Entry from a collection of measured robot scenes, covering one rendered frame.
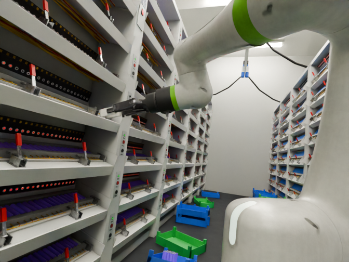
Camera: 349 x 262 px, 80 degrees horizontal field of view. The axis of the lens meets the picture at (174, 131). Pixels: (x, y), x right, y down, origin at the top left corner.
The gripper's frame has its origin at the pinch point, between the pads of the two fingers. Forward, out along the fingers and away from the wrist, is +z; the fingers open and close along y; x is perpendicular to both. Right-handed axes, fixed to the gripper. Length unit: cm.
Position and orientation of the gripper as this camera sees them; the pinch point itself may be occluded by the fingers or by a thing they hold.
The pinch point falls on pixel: (110, 112)
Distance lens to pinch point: 86.0
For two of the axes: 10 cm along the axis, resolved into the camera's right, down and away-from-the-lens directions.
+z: -9.5, 1.8, 2.5
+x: -1.3, -9.7, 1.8
